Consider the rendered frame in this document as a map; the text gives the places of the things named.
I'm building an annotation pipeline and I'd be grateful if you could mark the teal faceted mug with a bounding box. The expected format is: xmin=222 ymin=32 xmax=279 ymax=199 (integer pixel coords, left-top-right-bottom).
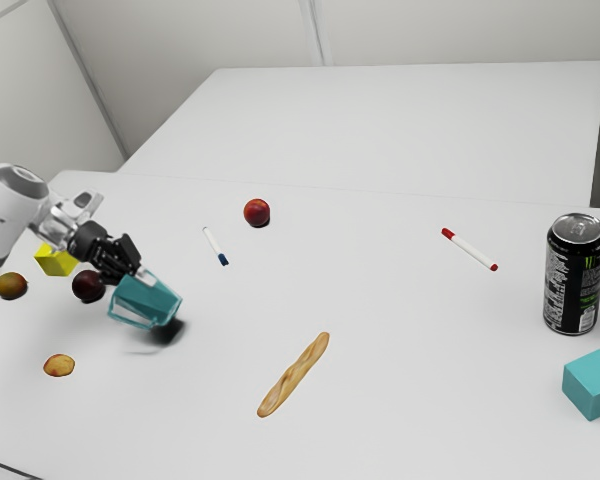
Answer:
xmin=106 ymin=269 xmax=184 ymax=331

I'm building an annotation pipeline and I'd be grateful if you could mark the dark red plum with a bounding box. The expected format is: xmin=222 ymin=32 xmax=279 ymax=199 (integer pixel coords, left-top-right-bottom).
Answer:
xmin=71 ymin=269 xmax=106 ymax=304

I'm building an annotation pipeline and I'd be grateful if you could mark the black drink can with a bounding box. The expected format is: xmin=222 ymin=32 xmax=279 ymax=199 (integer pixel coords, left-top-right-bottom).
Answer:
xmin=542 ymin=212 xmax=600 ymax=337

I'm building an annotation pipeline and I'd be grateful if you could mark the yellow block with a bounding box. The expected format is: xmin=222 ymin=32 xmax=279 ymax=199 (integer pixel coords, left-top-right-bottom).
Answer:
xmin=33 ymin=242 xmax=80 ymax=277

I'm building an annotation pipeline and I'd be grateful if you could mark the white marker blue cap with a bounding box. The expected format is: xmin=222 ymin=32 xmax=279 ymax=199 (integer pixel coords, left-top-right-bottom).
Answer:
xmin=202 ymin=226 xmax=230 ymax=267

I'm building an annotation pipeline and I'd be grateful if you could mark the baguette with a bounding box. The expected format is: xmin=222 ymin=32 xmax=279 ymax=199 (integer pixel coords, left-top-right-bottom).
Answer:
xmin=256 ymin=331 xmax=331 ymax=420

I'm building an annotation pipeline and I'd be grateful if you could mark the white marker red cap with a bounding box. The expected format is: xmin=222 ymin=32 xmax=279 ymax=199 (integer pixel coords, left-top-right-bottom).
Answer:
xmin=440 ymin=227 xmax=499 ymax=273

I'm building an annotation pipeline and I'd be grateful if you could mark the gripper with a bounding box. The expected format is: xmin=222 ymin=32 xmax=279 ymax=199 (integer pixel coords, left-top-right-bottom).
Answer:
xmin=65 ymin=219 xmax=158 ymax=289

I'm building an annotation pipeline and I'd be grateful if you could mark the red apple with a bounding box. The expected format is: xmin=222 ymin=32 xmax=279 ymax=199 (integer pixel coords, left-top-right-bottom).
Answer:
xmin=243 ymin=198 xmax=272 ymax=228

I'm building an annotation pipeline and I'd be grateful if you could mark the teal block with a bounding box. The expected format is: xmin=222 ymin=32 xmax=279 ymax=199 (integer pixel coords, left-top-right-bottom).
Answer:
xmin=561 ymin=348 xmax=600 ymax=422

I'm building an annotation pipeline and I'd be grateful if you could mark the green red mango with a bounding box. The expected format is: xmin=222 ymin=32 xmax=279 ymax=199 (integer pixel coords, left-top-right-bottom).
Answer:
xmin=0 ymin=271 xmax=30 ymax=301

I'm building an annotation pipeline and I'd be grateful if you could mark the yellow red peach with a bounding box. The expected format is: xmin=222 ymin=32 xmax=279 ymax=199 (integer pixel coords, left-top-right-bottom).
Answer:
xmin=42 ymin=353 xmax=77 ymax=379

